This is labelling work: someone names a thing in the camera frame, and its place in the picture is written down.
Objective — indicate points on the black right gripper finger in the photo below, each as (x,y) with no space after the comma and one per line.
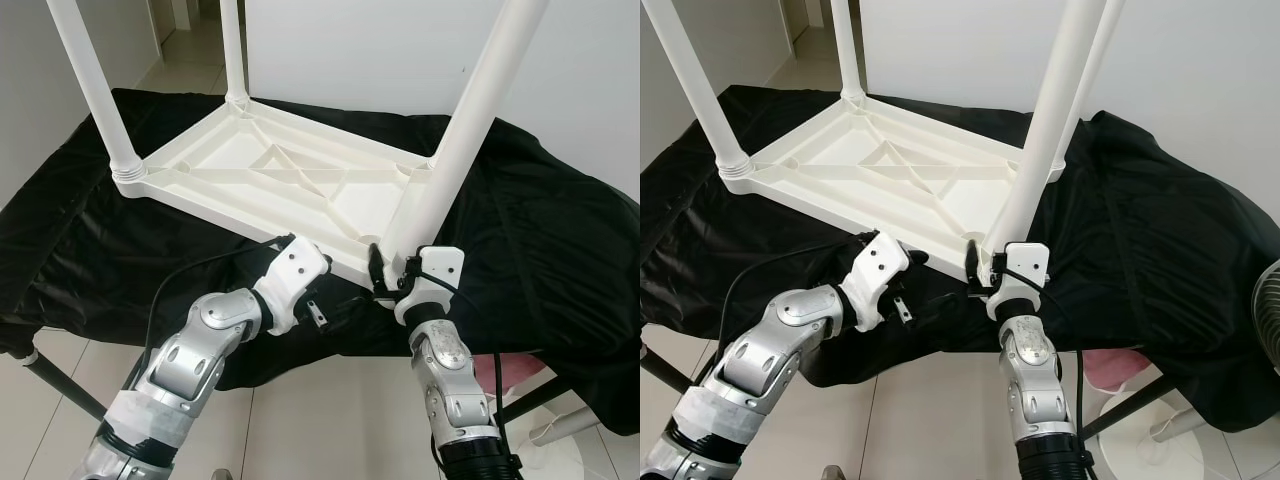
(971,265)
(376,268)

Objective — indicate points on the white plastic table top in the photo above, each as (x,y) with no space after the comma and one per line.
(250,170)
(860,165)

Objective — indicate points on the white plastic table leg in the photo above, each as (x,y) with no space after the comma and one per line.
(95,100)
(1085,90)
(1050,110)
(700,100)
(234,50)
(470,110)
(847,50)

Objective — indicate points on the pink round stool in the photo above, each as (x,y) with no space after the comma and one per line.
(1115,370)
(515,372)

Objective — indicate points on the black table cloth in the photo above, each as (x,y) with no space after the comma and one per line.
(560,250)
(1170,250)

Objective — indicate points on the black metal table leg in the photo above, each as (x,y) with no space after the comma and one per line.
(662,368)
(530,400)
(1125,410)
(60,385)

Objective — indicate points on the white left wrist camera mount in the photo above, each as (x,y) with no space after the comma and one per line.
(295,280)
(875,275)

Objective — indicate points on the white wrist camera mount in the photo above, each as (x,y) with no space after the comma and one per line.
(1028,265)
(875,275)
(295,280)
(440,270)

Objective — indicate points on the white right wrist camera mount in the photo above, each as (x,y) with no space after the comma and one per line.
(440,270)
(1028,265)

